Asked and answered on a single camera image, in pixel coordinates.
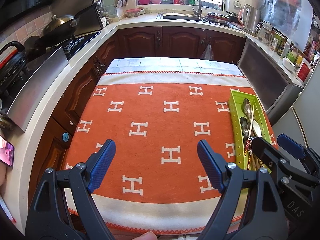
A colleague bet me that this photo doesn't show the wooden chopstick red stripes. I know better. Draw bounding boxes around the wooden chopstick red stripes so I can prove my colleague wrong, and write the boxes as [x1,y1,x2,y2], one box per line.
[245,106,254,151]

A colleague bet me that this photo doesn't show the white ceramic spoon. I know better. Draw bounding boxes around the white ceramic spoon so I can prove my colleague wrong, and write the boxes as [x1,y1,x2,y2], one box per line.
[252,120,262,137]

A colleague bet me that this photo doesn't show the steel tablespoon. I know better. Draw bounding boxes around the steel tablespoon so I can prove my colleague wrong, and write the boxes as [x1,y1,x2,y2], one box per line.
[240,117,249,135]

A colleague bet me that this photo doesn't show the large long-handled steel spoon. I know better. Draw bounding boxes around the large long-handled steel spoon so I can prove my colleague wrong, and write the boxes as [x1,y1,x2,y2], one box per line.
[242,98,252,120]

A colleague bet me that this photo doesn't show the steel kitchen faucet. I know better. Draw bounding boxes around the steel kitchen faucet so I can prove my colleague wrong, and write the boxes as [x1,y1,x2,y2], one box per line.
[189,0,203,19]

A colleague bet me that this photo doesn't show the grey refrigerator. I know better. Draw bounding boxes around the grey refrigerator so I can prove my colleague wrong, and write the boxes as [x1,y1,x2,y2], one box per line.
[272,64,320,153]

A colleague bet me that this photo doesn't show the green plastic utensil tray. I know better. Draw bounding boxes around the green plastic utensil tray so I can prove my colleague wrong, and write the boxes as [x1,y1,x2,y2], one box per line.
[228,89,278,169]

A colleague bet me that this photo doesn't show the smartphone with pink screen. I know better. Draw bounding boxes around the smartphone with pink screen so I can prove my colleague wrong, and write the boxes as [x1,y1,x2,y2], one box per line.
[0,136,15,167]

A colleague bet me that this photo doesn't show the red and white canister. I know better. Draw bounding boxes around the red and white canister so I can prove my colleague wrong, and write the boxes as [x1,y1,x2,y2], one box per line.
[296,57,311,84]

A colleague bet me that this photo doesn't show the white bowl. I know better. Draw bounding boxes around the white bowl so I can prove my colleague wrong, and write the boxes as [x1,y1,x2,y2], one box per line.
[282,57,296,72]

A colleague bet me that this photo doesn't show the orange H-pattern blanket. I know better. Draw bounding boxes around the orange H-pattern blanket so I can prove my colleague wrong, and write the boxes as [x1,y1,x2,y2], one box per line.
[66,71,255,235]

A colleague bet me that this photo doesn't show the steel electric kettle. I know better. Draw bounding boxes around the steel electric kettle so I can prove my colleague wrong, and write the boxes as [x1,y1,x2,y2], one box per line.
[238,4,261,35]

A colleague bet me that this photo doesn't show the wok with lid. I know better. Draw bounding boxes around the wok with lid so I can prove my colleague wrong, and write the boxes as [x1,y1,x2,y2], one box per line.
[35,15,80,48]

